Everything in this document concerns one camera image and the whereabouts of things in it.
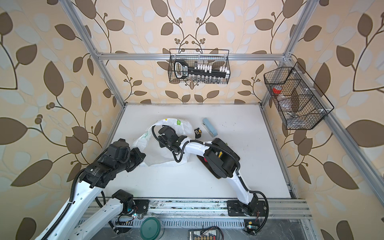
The green round lid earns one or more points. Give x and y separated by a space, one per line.
151 229

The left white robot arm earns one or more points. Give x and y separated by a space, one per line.
87 185

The right wall wire basket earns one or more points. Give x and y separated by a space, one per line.
309 101

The white printed plastic bag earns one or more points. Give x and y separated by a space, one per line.
162 157

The black tray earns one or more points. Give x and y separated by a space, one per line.
206 164

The red capped clear bottle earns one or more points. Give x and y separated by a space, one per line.
283 102

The black yellow tape measure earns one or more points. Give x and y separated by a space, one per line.
198 133

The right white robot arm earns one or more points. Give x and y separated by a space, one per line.
223 163

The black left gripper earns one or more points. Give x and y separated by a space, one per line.
140 158

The black tool set in basket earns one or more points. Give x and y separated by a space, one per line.
201 72

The wall wire basket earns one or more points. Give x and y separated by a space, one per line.
216 57
309 101

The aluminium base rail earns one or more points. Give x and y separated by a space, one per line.
203 208

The back wall wire basket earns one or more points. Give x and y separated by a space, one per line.
216 57

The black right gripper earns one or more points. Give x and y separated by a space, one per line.
160 138

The terminal block with wires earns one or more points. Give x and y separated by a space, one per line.
212 233

